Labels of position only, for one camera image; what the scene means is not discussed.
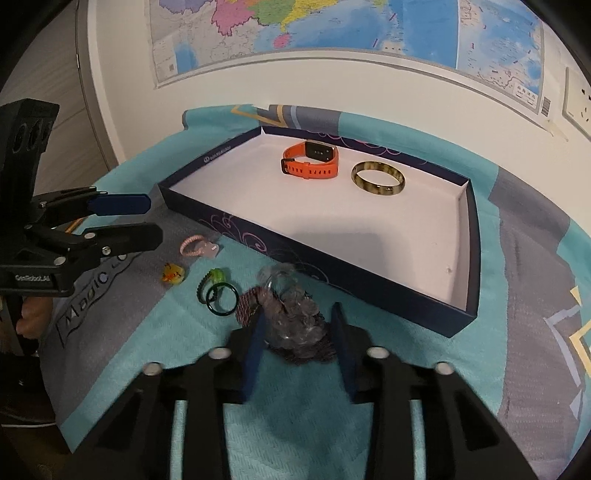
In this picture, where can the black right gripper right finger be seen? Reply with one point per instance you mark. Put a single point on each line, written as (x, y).
(426, 422)

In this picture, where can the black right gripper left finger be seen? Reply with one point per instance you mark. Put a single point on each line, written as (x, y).
(133, 438)

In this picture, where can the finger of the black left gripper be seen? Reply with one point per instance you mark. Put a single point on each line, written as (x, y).
(106, 204)
(86, 250)

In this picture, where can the orange smart watch band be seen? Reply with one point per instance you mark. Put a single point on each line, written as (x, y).
(311, 160)

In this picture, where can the tortoiseshell bangle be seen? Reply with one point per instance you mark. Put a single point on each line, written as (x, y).
(378, 178)

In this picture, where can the left hand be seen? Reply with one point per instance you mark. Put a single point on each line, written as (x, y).
(36, 314)

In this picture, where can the grey wooden door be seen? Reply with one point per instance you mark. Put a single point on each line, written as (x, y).
(47, 82)

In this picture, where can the dark blue shallow box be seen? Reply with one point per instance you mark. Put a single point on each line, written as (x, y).
(416, 254)

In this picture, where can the white wall socket panel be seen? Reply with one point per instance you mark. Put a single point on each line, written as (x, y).
(577, 100)

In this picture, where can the colourful wall map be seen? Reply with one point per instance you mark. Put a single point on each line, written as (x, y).
(499, 44)

